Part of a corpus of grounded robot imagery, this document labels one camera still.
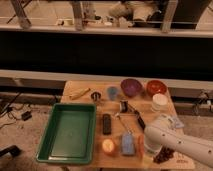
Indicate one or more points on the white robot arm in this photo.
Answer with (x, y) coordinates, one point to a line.
(158, 135)

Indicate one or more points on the purple bowl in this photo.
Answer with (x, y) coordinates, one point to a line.
(131, 87)

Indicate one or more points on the red bowl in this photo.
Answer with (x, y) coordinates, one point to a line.
(155, 86)

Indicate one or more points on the blue plastic cup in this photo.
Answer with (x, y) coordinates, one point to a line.
(112, 93)

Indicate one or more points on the small metal cup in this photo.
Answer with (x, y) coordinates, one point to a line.
(95, 96)

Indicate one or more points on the yellow banana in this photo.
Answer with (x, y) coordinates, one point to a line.
(78, 93)

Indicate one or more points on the black remote control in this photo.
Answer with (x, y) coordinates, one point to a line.
(106, 124)

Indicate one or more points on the white round container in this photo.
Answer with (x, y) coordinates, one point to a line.
(159, 102)

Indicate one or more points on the blue sponge brush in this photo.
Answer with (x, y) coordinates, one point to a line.
(127, 140)

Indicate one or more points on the orange round fruit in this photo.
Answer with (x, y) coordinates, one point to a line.
(108, 146)

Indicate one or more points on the green plastic tray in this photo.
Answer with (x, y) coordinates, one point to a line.
(69, 135)

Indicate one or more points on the black power adapter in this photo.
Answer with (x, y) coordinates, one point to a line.
(26, 115)

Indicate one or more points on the bunch of dark grapes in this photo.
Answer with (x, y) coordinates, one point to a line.
(164, 155)

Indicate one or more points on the black handled peeler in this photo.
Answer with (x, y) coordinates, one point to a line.
(126, 107)

